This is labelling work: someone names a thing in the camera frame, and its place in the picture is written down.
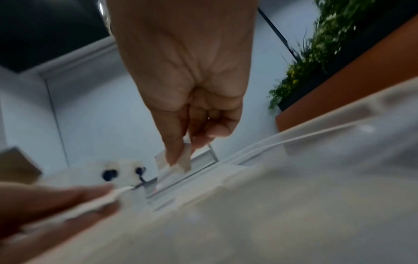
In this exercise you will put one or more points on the grey window frame post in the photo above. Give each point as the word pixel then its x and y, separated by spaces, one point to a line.
pixel 277 33

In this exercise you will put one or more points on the black planter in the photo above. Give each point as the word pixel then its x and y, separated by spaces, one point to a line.
pixel 310 87

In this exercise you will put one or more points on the white sachet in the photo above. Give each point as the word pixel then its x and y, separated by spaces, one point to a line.
pixel 184 161

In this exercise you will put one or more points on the clear lidded plastic container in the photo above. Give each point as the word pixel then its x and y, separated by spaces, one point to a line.
pixel 98 170

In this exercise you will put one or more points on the clear compartment tray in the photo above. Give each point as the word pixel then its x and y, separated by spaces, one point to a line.
pixel 294 193

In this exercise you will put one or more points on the person's right hand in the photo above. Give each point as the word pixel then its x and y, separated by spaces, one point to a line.
pixel 189 51

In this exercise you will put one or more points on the person's left hand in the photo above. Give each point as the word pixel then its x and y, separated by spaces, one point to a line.
pixel 32 206

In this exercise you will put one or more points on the brown cardboard box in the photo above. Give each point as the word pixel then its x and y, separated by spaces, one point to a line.
pixel 16 165

